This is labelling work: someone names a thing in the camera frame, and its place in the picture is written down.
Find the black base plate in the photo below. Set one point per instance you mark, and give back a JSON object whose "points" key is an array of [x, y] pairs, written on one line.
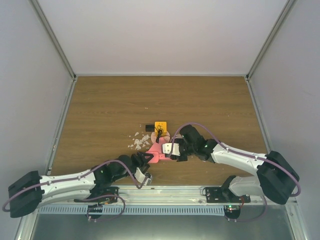
{"points": [[102, 196], [217, 194]]}

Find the pink triangular power strip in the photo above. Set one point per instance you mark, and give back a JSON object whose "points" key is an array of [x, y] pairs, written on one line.
{"points": [[156, 151]]}

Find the yellow cube socket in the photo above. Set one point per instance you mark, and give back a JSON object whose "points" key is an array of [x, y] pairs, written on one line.
{"points": [[160, 127]]}

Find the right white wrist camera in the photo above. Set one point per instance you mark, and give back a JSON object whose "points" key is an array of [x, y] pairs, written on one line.
{"points": [[171, 149]]}

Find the pink rectangular plug adapter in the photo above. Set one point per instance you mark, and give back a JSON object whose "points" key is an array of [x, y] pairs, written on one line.
{"points": [[156, 157]]}

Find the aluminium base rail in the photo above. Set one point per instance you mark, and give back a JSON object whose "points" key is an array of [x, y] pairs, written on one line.
{"points": [[185, 195]]}

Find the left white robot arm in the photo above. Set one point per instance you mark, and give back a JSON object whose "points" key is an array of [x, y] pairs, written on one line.
{"points": [[94, 185]]}

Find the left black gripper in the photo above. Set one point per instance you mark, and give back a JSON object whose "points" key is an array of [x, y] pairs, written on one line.
{"points": [[142, 160]]}

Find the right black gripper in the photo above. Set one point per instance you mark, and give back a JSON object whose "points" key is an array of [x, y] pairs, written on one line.
{"points": [[179, 159]]}

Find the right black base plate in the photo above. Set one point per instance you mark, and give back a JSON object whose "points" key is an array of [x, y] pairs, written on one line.
{"points": [[217, 194]]}

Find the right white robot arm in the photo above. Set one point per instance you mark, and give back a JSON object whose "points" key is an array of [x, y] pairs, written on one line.
{"points": [[271, 176]]}

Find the slotted cable duct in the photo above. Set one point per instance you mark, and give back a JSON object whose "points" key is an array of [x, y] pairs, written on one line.
{"points": [[197, 210]]}

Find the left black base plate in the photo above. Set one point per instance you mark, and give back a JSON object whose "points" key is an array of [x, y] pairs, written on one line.
{"points": [[102, 196]]}

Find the black power adapter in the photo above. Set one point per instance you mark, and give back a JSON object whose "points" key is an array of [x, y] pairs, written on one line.
{"points": [[149, 127]]}

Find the round pink socket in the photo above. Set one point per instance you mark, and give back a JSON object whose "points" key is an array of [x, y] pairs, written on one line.
{"points": [[166, 137]]}

